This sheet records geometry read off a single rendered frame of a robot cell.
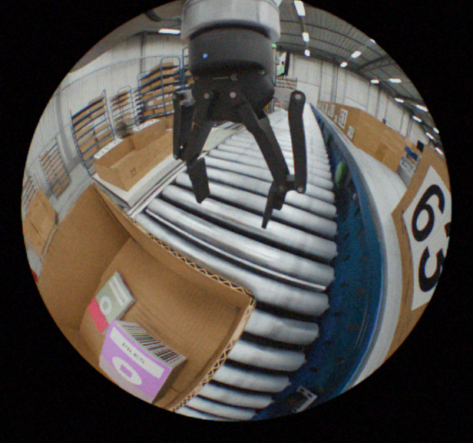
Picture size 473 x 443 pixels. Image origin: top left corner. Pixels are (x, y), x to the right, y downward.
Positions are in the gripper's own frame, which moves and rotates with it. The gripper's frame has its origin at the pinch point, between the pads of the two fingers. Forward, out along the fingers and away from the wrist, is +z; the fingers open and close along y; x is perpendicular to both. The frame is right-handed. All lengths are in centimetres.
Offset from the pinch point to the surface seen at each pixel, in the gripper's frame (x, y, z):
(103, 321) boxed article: 33.5, 12.3, 8.2
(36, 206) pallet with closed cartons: 169, 349, 1
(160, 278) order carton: 14.7, 7.3, 9.6
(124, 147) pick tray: -16, 79, 5
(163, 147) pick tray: -19.7, 41.0, 5.2
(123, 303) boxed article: 24.6, 10.1, 8.2
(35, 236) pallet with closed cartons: 228, 348, 37
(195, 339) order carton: 20.8, -3.8, 9.4
